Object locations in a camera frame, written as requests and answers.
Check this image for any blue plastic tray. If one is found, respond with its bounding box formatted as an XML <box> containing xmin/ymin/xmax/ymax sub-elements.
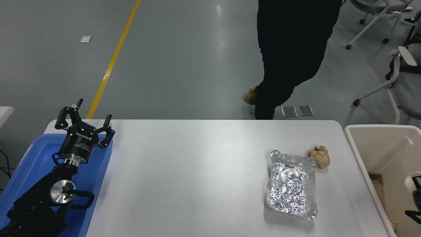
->
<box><xmin>0</xmin><ymin>133</ymin><xmax>114</xmax><ymax>237</ymax></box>

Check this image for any white side table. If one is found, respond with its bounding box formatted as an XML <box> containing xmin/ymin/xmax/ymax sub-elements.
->
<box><xmin>0</xmin><ymin>106</ymin><xmax>14</xmax><ymax>128</ymax></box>

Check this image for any white paper cup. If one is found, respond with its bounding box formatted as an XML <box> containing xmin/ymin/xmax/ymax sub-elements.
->
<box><xmin>404</xmin><ymin>171</ymin><xmax>421</xmax><ymax>194</ymax></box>

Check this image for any person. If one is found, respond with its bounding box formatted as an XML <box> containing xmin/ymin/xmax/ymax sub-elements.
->
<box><xmin>243</xmin><ymin>0</ymin><xmax>343</xmax><ymax>120</ymax></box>

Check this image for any thin black cable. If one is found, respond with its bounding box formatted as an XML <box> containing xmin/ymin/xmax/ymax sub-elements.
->
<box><xmin>0</xmin><ymin>150</ymin><xmax>15</xmax><ymax>191</ymax></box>

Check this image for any black shoe white sole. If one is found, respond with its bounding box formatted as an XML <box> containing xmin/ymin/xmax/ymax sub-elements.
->
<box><xmin>402</xmin><ymin>12</ymin><xmax>421</xmax><ymax>27</ymax></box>

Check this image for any metal floor socket plate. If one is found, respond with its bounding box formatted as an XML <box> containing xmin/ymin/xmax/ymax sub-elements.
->
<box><xmin>298</xmin><ymin>105</ymin><xmax>315</xmax><ymax>117</ymax></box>
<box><xmin>281</xmin><ymin>106</ymin><xmax>298</xmax><ymax>118</ymax></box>

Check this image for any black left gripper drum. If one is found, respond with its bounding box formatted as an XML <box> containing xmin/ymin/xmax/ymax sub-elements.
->
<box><xmin>59</xmin><ymin>122</ymin><xmax>99</xmax><ymax>163</ymax></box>

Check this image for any large pale plastic bin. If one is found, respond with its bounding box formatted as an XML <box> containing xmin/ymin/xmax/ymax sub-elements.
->
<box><xmin>344</xmin><ymin>124</ymin><xmax>421</xmax><ymax>237</ymax></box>

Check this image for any grey white office chair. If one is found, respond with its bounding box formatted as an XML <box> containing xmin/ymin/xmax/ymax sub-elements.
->
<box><xmin>340</xmin><ymin>0</ymin><xmax>413</xmax><ymax>50</ymax></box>
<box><xmin>353</xmin><ymin>46</ymin><xmax>421</xmax><ymax>125</ymax></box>

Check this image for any crumpled silver foil tray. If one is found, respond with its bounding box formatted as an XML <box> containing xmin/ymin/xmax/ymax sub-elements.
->
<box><xmin>266</xmin><ymin>150</ymin><xmax>319</xmax><ymax>221</ymax></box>

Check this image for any brown cardboard piece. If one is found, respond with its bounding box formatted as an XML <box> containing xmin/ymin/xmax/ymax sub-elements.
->
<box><xmin>368</xmin><ymin>174</ymin><xmax>386</xmax><ymax>211</ymax></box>

